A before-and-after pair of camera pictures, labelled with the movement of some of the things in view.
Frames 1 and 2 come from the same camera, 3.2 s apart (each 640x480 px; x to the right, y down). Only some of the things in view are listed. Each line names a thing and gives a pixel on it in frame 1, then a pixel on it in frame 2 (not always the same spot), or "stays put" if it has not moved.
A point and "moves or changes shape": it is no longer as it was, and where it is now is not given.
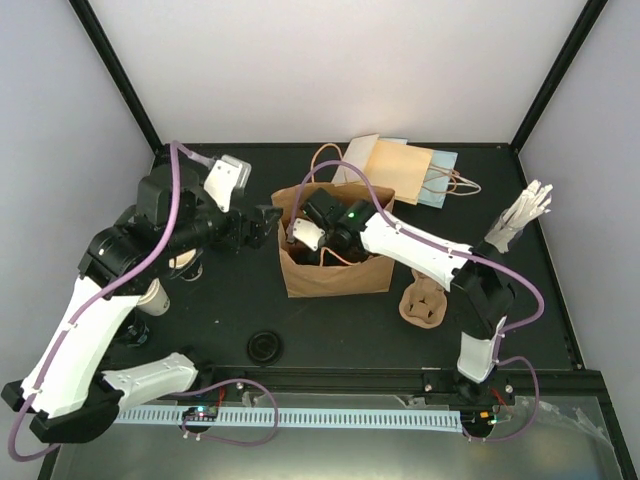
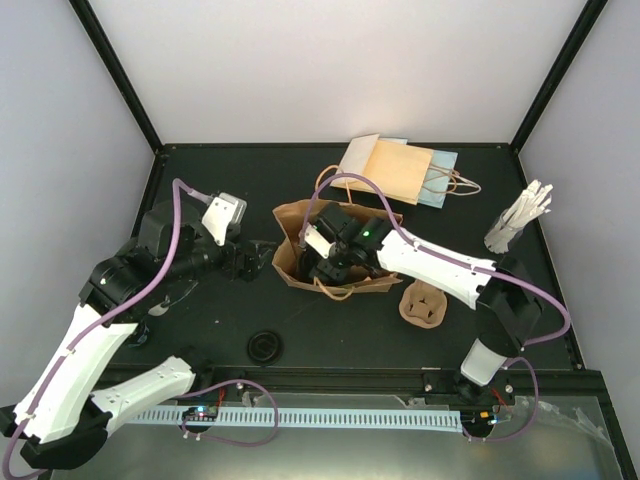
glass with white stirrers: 530,204 stays put
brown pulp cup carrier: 423,302 stays put
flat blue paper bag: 438,177 stays put
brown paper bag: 306,276 moves or changes shape
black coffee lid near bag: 265,348 stays put
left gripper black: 239,237 -> 250,265
